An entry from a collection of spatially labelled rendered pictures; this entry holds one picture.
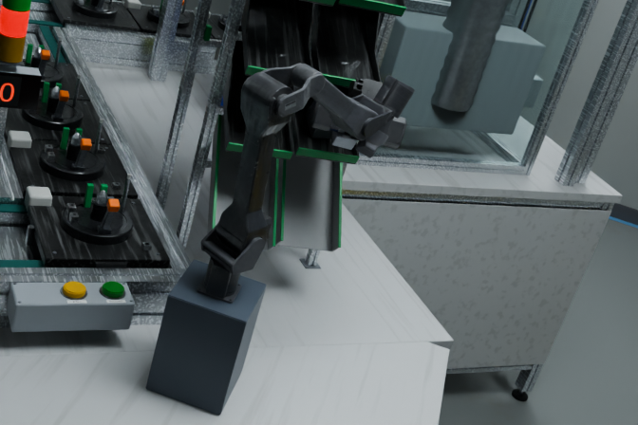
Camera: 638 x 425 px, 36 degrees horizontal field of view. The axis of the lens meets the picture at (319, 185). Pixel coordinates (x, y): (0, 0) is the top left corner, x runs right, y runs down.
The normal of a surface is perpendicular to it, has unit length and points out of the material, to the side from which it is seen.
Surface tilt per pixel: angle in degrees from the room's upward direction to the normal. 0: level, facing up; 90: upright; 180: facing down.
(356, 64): 25
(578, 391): 0
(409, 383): 0
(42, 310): 90
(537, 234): 90
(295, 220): 45
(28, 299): 0
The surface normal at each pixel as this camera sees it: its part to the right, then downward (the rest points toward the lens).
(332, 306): 0.26, -0.87
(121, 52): 0.39, 0.48
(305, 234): 0.35, -0.29
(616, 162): -0.20, 0.37
